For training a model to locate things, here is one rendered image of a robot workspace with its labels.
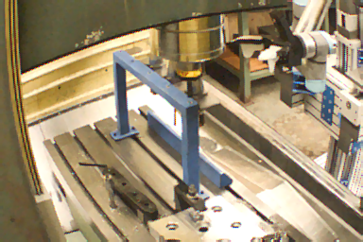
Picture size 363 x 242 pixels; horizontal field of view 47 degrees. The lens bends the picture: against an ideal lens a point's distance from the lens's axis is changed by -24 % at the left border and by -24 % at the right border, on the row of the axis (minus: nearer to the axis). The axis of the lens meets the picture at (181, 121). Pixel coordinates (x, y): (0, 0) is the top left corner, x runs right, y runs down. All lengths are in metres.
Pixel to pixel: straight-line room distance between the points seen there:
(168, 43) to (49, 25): 0.33
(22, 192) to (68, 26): 0.32
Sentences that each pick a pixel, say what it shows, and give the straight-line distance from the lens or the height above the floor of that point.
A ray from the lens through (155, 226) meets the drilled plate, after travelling 1.37.
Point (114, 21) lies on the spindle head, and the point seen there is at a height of 1.64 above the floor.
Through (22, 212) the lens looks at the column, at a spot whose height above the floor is 1.49.
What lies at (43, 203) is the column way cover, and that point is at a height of 1.41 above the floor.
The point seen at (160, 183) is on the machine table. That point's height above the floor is 0.90.
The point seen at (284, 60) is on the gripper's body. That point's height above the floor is 1.40.
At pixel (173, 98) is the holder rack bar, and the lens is 1.45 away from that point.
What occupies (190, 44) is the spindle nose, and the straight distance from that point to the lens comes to 1.02.
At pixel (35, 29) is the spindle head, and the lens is 0.80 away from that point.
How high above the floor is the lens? 1.92
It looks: 31 degrees down
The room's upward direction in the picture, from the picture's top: 2 degrees counter-clockwise
